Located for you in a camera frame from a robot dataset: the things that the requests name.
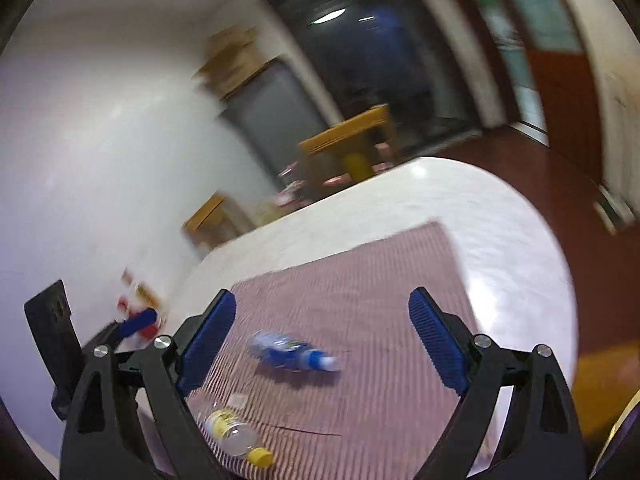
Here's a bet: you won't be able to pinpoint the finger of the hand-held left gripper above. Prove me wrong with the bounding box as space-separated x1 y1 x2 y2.
81 308 159 356

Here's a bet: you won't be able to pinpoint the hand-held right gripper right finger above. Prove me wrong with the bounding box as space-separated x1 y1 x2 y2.
406 286 589 480

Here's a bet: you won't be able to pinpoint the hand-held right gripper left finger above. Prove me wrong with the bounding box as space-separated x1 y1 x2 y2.
59 288 238 480

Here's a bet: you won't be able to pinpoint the clear bottle with blue label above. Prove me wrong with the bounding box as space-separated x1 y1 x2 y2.
249 329 342 374

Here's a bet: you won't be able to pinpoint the red white striped cloth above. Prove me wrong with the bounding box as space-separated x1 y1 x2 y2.
137 220 496 480

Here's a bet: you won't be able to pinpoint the clear bottle with yellow label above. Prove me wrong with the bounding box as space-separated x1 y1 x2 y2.
202 406 275 470

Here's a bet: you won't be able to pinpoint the grey refrigerator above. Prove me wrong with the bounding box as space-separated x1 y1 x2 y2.
217 59 333 173

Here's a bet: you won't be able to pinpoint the cardboard boxes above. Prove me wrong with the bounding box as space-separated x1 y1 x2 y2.
192 26 268 98

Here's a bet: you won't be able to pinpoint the brown wooden door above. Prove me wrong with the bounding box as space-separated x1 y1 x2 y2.
450 0 608 181

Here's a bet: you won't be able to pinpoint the dark window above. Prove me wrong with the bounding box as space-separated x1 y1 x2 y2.
262 0 483 158

